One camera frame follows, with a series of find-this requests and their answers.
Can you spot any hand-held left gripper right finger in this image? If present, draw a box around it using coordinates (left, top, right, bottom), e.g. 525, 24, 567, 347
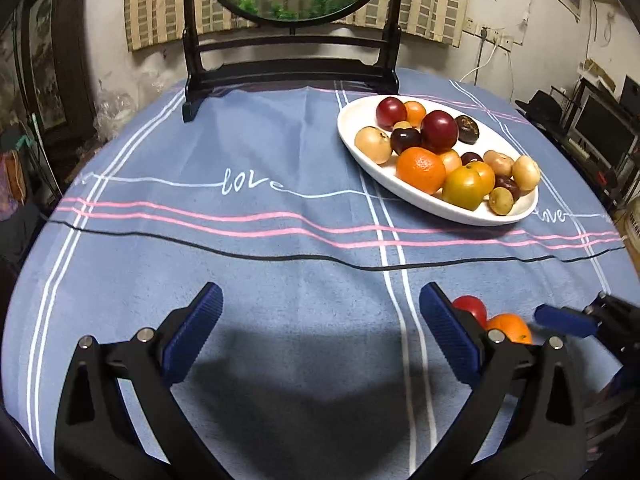
415, 282, 587, 480

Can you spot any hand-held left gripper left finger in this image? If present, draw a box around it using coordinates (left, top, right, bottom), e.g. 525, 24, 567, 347
54, 282, 224, 480

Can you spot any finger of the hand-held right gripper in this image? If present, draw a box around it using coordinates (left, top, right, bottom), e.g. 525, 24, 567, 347
534, 305, 601, 338

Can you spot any red tomato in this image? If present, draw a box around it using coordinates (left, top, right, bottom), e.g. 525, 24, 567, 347
452, 295, 488, 328

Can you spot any smooth orange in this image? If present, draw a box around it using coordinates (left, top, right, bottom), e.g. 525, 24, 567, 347
467, 161, 496, 193
484, 313, 533, 345

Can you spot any small yellow fruit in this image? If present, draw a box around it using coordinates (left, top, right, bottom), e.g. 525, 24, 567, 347
488, 187, 515, 216

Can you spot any yellow-green round fruit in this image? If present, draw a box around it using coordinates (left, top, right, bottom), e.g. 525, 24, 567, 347
442, 165, 486, 211

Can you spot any dark maroon mangosteen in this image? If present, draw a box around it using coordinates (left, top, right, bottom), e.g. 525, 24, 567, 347
494, 175, 522, 202

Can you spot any pale yellow round fruit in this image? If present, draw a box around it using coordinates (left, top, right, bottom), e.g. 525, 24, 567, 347
511, 155, 542, 192

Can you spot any white oval plate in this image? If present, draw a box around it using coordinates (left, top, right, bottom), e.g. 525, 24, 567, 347
337, 95, 540, 226

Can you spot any large orange mandarin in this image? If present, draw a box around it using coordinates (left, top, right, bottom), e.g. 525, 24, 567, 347
396, 146, 447, 195

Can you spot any beige round fruit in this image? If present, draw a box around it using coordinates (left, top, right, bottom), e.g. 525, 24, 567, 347
355, 126, 393, 165
482, 150, 516, 177

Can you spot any dark brown wrinkled passion fruit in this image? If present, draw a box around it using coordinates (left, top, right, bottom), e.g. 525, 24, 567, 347
454, 115, 481, 144

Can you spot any blue striped tablecloth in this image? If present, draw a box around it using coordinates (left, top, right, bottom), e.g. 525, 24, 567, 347
2, 67, 640, 480

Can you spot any black monitor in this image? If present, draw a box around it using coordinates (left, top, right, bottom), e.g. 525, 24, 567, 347
570, 92, 640, 168

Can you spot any black hat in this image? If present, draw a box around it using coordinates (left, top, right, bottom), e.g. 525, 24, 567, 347
515, 90, 566, 123

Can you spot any black speaker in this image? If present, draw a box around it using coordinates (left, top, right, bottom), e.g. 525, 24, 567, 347
619, 75, 640, 116

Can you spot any colourful cloth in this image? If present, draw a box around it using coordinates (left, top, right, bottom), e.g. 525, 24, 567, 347
0, 150, 28, 221

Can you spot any clear plastic bag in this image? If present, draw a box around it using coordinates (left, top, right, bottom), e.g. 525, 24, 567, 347
92, 87, 138, 133

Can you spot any dark framed painting panel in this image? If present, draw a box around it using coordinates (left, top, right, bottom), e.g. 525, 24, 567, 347
20, 0, 96, 133

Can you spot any beige checked curtain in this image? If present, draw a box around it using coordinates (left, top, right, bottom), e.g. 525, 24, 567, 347
123, 0, 473, 52

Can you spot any white cable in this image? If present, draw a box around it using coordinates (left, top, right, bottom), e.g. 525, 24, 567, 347
457, 40, 516, 106

